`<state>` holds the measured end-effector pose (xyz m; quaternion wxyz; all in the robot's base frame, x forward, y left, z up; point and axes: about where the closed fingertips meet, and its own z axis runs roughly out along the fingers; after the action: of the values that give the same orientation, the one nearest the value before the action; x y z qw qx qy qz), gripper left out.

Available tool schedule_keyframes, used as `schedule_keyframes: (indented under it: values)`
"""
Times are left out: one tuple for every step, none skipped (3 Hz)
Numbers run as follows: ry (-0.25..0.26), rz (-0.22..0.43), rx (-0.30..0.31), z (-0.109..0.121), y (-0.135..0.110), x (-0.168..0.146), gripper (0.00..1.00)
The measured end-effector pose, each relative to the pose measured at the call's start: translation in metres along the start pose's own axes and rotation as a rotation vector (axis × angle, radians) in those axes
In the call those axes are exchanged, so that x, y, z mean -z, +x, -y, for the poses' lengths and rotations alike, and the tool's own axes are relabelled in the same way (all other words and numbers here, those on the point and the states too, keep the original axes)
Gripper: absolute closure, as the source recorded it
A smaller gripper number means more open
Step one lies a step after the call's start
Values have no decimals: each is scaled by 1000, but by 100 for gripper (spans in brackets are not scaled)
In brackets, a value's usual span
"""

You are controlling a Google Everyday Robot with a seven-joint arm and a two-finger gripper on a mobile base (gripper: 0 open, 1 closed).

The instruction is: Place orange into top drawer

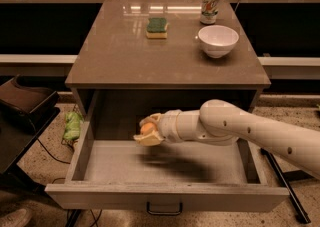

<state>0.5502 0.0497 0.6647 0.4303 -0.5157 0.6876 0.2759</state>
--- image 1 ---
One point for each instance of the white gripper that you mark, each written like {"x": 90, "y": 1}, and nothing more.
{"x": 167, "y": 126}

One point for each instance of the orange fruit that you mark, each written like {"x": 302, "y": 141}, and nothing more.
{"x": 148, "y": 128}

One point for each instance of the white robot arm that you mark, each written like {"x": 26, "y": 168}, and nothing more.
{"x": 220, "y": 123}

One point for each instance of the open top drawer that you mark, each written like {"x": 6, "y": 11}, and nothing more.
{"x": 109, "y": 170}

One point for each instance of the grey cabinet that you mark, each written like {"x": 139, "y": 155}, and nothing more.
{"x": 117, "y": 54}

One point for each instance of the green chip bag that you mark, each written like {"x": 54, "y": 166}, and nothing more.
{"x": 72, "y": 129}

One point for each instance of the green yellow sponge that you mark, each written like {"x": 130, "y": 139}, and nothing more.
{"x": 157, "y": 28}

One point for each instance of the white bowl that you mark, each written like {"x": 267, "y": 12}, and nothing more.
{"x": 217, "y": 40}

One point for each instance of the dark brown chair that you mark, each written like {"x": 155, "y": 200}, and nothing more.
{"x": 25, "y": 113}

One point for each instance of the soda can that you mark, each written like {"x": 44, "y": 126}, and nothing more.
{"x": 209, "y": 11}

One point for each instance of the white shoe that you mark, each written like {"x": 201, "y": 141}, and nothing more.
{"x": 18, "y": 218}

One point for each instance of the black floor bar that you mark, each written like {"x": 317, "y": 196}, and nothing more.
{"x": 285, "y": 179}

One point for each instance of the black drawer handle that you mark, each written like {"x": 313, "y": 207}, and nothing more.
{"x": 157, "y": 210}

